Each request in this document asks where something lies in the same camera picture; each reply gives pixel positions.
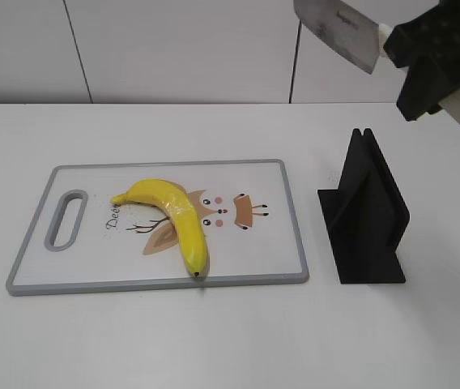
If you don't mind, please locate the black knife stand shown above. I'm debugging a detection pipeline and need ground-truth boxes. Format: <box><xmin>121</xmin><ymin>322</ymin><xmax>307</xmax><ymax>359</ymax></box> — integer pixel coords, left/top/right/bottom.
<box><xmin>317</xmin><ymin>128</ymin><xmax>410</xmax><ymax>284</ymax></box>

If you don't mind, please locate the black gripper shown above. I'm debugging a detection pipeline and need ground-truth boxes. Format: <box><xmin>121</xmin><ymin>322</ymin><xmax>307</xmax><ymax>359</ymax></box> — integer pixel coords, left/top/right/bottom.
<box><xmin>382</xmin><ymin>1</ymin><xmax>460</xmax><ymax>122</ymax></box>

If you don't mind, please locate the grey-rimmed white cutting board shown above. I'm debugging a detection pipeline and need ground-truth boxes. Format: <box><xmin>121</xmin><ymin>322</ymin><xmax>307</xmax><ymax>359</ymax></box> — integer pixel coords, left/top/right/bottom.
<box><xmin>6</xmin><ymin>159</ymin><xmax>309</xmax><ymax>296</ymax></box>

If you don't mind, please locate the yellow plastic banana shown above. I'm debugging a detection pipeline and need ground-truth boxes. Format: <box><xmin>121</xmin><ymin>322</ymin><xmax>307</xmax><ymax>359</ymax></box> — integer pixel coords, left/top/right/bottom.
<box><xmin>110</xmin><ymin>178</ymin><xmax>209</xmax><ymax>278</ymax></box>

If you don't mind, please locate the white-handled cleaver knife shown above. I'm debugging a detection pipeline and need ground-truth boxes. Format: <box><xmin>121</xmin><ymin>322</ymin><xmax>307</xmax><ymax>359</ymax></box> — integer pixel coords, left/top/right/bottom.
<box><xmin>293</xmin><ymin>1</ymin><xmax>460</xmax><ymax>125</ymax></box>

